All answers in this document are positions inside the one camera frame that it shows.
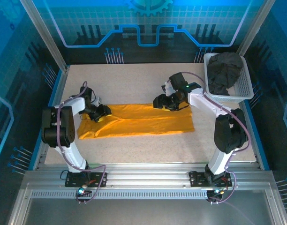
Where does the yellow t-shirt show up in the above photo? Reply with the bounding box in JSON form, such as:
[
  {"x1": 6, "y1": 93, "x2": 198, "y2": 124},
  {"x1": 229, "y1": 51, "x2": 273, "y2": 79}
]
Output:
[{"x1": 77, "y1": 103, "x2": 196, "y2": 140}]

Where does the dark grey t-shirt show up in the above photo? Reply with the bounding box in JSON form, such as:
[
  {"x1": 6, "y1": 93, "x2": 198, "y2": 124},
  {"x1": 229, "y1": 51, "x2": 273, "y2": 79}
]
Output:
[{"x1": 206, "y1": 52, "x2": 244, "y2": 96}]

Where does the white perforated plastic basket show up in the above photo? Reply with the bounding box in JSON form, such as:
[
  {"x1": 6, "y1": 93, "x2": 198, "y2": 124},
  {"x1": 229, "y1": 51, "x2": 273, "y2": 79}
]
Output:
[{"x1": 204, "y1": 52, "x2": 254, "y2": 103}]

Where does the blue gear print backdrop panel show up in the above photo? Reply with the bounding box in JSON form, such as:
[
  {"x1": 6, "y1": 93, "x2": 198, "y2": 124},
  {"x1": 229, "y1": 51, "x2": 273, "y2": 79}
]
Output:
[{"x1": 38, "y1": 0, "x2": 261, "y2": 65}]

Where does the blue circuit print side panel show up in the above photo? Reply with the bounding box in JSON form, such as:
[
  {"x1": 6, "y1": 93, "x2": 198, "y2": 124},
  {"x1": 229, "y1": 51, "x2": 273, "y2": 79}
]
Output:
[
  {"x1": 0, "y1": 0, "x2": 63, "y2": 225},
  {"x1": 241, "y1": 0, "x2": 287, "y2": 211}
]

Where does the grey metal panel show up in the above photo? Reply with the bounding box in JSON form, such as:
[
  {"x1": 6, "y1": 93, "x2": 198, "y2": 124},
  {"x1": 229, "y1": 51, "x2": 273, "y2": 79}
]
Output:
[{"x1": 7, "y1": 182, "x2": 287, "y2": 225}]

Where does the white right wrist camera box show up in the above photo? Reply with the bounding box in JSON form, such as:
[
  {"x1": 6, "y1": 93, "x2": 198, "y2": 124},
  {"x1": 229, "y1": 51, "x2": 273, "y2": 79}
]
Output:
[{"x1": 161, "y1": 79, "x2": 173, "y2": 96}]

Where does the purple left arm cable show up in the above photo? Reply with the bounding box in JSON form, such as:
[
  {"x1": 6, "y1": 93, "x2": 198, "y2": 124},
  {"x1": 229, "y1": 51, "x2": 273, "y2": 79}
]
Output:
[{"x1": 55, "y1": 81, "x2": 108, "y2": 204}]

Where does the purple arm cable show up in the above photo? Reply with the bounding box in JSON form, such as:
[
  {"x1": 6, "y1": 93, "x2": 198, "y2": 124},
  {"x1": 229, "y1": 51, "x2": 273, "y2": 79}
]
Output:
[
  {"x1": 55, "y1": 81, "x2": 108, "y2": 204},
  {"x1": 181, "y1": 71, "x2": 252, "y2": 205}
]

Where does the aluminium table side rail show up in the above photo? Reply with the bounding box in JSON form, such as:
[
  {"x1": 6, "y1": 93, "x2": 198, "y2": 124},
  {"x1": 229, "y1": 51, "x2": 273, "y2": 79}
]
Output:
[
  {"x1": 32, "y1": 65, "x2": 70, "y2": 171},
  {"x1": 241, "y1": 102, "x2": 268, "y2": 171}
]

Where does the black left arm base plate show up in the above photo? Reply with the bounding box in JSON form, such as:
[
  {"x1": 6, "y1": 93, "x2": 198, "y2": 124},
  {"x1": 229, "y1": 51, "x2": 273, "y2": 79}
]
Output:
[{"x1": 65, "y1": 172, "x2": 108, "y2": 188}]

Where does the wide aluminium mounting rail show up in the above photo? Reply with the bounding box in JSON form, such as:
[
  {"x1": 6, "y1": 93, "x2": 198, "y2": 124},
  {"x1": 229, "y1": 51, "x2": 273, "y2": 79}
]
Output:
[{"x1": 23, "y1": 163, "x2": 273, "y2": 189}]

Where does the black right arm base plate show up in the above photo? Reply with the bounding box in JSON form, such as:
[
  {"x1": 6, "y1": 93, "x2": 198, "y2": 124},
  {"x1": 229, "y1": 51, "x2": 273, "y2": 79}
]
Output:
[{"x1": 189, "y1": 171, "x2": 233, "y2": 188}]

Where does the slotted grey cable duct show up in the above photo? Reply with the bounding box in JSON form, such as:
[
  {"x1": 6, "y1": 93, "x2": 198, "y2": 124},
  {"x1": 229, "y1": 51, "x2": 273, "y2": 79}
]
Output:
[{"x1": 30, "y1": 190, "x2": 209, "y2": 199}]

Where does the aluminium frame post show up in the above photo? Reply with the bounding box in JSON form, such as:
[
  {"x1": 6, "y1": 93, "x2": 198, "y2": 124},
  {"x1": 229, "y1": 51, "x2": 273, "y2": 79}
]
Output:
[
  {"x1": 236, "y1": 0, "x2": 277, "y2": 57},
  {"x1": 19, "y1": 0, "x2": 70, "y2": 72}
]

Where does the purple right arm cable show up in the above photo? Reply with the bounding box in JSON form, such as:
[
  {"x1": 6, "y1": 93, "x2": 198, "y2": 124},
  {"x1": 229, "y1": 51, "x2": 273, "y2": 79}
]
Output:
[{"x1": 181, "y1": 71, "x2": 252, "y2": 205}]

